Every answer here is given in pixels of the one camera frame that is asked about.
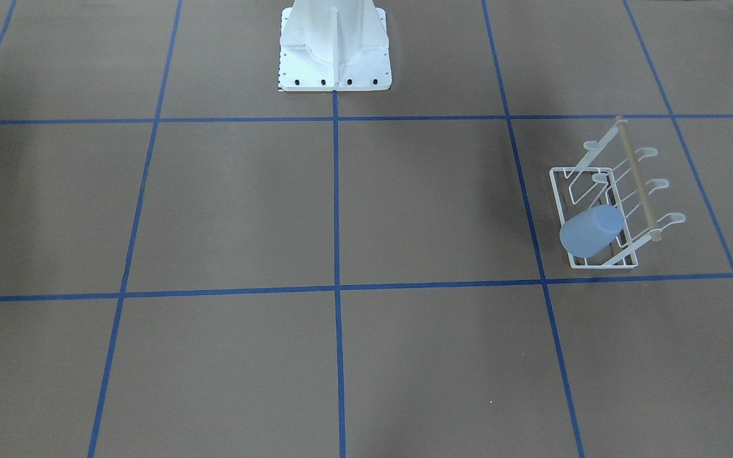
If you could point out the white wire cup holder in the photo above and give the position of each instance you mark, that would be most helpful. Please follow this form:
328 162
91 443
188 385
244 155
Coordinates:
609 173

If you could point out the light blue plastic cup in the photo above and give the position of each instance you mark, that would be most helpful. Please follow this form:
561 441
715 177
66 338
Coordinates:
589 232

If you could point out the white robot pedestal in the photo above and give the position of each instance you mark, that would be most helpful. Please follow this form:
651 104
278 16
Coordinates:
334 46

